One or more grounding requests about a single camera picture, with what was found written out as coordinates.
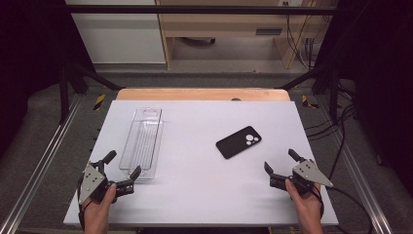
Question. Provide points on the black phone case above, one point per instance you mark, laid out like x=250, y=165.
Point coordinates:
x=238, y=142

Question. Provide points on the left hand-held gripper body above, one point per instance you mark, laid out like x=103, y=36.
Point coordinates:
x=92, y=182

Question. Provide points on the white table cover board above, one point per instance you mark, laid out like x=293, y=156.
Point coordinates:
x=201, y=188

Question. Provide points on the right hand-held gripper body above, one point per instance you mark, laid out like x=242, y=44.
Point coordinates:
x=310, y=174

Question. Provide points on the aluminium floor rail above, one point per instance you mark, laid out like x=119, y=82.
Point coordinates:
x=39, y=169
x=357, y=175

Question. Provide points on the person's right hand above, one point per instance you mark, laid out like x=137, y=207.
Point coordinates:
x=308, y=208

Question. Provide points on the person's left hand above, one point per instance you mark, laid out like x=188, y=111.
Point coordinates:
x=97, y=213

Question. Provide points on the yellow black floor tape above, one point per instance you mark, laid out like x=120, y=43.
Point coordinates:
x=306, y=102
x=99, y=101

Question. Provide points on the black curtain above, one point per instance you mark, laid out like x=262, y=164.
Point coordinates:
x=383, y=81
x=29, y=65

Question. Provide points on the clear plastic tray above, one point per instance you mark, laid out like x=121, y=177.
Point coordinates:
x=142, y=143

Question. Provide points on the black metal stand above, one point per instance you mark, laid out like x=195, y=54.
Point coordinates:
x=332, y=91
x=64, y=94

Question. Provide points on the light wooden desk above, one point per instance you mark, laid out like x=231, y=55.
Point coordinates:
x=227, y=26

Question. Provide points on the white cabinet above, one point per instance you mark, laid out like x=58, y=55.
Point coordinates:
x=120, y=39

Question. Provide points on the black horizontal frame bar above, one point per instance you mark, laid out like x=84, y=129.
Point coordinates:
x=195, y=9

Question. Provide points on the wooden table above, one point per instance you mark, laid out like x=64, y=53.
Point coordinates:
x=195, y=94

